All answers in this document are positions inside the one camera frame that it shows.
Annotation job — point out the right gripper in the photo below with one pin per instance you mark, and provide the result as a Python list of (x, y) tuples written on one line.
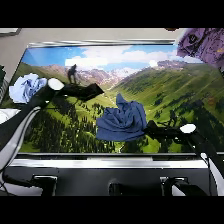
[(163, 132)]

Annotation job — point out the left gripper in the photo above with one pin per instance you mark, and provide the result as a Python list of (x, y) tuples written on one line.
[(83, 91)]

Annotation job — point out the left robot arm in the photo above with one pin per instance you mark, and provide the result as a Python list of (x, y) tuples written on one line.
[(20, 126)]

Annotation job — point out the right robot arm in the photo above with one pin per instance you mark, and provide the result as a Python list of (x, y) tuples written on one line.
[(206, 146)]

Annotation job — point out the light blue garment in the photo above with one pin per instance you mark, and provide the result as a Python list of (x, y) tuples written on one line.
[(26, 88)]

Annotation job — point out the white garment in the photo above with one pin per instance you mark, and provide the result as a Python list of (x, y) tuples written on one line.
[(4, 116)]

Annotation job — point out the purple printed garment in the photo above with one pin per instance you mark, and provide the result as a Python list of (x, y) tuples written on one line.
[(205, 45)]

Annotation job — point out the silver frame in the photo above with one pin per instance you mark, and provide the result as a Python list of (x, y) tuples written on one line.
[(100, 163)]

